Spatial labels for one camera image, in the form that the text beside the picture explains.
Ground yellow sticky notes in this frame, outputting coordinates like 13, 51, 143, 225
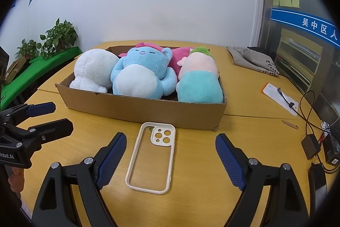
273, 0, 300, 8

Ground small wooden stick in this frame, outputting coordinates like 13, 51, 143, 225
282, 120, 299, 130

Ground green potted plant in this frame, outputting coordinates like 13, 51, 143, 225
40, 18, 78, 60
16, 39, 42, 60

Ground black power adapter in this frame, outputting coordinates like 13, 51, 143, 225
301, 134, 320, 160

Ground blue banner sign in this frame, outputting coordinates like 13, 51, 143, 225
270, 8, 339, 49

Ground blue plush toy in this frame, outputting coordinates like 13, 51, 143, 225
111, 46, 177, 100

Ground black box device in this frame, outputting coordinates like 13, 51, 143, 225
322, 135, 339, 166

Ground clear beige phone case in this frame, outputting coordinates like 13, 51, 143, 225
125, 122, 176, 195

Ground yellow shelf behind glass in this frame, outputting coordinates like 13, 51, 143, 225
275, 28, 323, 93

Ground pink and teal plush toy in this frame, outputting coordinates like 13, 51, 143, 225
176, 47, 224, 104

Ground grey folded cloth bag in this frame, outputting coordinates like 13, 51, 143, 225
227, 47, 279, 76

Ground green cloth covered bench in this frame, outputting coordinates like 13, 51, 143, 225
1, 47, 82, 110

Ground person's left hand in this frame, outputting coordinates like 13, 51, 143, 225
8, 167, 25, 193

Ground white paper envelope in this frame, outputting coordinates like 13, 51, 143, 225
262, 83, 299, 116

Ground brown cardboard box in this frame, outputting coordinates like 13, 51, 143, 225
57, 45, 227, 130

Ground white plush toy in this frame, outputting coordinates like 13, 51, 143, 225
69, 49, 119, 93

